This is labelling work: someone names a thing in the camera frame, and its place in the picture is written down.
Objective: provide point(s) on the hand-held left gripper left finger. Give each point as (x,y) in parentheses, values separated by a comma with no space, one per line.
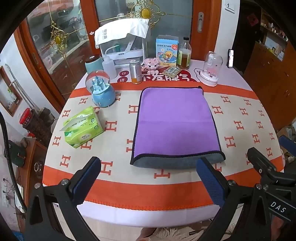
(86,178)

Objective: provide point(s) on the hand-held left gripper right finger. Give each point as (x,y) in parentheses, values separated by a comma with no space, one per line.
(210,180)

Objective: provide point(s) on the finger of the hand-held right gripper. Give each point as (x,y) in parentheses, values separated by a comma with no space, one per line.
(263,163)
(288,143)

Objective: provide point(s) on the purple grey towel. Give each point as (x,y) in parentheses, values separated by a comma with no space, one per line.
(175,120)

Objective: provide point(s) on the green tissue pack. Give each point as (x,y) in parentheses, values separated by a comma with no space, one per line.
(85,129)

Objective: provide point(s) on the orange patterned tablecloth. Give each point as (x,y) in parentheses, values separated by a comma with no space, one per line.
(242,115)

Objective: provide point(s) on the fluffy beige rug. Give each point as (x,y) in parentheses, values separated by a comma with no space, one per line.
(175,234)

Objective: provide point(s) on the dark green bag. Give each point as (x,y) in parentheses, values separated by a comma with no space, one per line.
(18,153)

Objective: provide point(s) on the white power strip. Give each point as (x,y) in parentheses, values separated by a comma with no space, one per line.
(9,193)

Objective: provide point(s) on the wooden storage shelf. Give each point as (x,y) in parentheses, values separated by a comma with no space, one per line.
(270,62)

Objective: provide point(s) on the blue castle snow globe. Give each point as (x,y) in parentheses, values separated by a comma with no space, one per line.
(101,93)

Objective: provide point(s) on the red lid jar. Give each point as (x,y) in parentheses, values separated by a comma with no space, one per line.
(26,117)

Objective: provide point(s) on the black smartphone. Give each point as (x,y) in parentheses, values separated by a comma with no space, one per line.
(230,59)

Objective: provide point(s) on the clear dome pink figure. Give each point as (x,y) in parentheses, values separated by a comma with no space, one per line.
(211,71)

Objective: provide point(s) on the wooden glass door cabinet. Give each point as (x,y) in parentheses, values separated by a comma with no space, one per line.
(74,69)

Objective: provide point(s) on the red white printed mat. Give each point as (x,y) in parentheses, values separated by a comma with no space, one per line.
(161,80)

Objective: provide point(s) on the white squeeze bottle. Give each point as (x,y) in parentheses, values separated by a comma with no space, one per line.
(109,68)

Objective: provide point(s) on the teal cylindrical cup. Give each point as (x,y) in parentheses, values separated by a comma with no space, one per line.
(92,64)

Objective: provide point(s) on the silver blister pack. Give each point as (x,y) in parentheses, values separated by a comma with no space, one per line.
(172,71)

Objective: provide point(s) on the silver can orange base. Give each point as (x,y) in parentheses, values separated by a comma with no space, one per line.
(135,71)

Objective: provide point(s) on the glass bottle amber liquid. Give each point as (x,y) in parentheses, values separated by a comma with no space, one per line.
(184,56)

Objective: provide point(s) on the pink block toy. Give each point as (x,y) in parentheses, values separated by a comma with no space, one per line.
(152,64)

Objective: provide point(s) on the white sterilizer appliance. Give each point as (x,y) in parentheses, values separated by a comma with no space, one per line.
(126,52)

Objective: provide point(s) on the blue duck print box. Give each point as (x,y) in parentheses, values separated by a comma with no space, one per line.
(167,52)

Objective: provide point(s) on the gold door ornament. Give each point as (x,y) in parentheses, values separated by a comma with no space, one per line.
(59,39)
(145,12)

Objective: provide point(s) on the white cloth cover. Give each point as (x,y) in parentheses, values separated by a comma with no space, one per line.
(115,30)

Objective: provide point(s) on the wooden wall frame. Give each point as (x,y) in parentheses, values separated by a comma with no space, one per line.
(10,92)

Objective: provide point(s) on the white light switch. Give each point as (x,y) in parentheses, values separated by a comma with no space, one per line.
(232,5)

